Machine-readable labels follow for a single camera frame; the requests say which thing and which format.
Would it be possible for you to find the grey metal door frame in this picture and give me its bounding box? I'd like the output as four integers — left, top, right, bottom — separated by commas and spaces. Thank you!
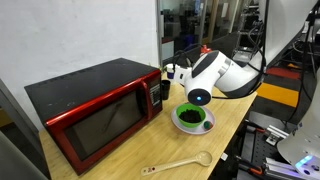
155, 0, 165, 68

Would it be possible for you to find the silver clamp with orange handle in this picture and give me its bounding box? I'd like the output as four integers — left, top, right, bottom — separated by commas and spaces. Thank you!
248, 155, 296, 177

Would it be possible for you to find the black metal shelving rack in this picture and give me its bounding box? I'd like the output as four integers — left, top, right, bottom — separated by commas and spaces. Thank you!
233, 0, 264, 54

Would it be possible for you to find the red and black microwave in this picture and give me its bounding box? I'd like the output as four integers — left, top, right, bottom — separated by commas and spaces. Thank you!
24, 57, 164, 177

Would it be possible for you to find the lavender plate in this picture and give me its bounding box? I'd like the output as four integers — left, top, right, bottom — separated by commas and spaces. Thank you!
170, 101, 217, 136

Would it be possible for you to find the dark beans pile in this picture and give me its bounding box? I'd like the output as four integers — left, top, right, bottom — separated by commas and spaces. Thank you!
179, 109, 203, 124

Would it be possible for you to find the clear plastic storage bin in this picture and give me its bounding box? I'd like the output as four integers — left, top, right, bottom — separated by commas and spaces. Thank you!
232, 49, 255, 66

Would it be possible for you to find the black cup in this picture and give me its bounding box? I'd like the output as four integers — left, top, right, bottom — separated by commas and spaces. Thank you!
161, 79, 172, 101

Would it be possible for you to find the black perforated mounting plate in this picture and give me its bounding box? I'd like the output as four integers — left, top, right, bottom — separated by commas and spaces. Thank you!
234, 111, 301, 180

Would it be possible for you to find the beige plastic spoon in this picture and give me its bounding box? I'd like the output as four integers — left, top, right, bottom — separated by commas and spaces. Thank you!
140, 150, 213, 177

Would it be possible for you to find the bright green bowl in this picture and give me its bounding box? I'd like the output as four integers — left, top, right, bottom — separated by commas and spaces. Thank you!
175, 102, 207, 129

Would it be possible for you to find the silver clamp with red handle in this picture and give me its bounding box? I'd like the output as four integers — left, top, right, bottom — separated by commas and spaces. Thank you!
253, 123, 289, 147

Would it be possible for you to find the white paper cup, purple band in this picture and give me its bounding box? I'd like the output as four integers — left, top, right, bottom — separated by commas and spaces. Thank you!
166, 63, 177, 80

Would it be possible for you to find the red toy strawberry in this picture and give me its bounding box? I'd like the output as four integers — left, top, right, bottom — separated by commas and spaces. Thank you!
203, 120, 214, 131

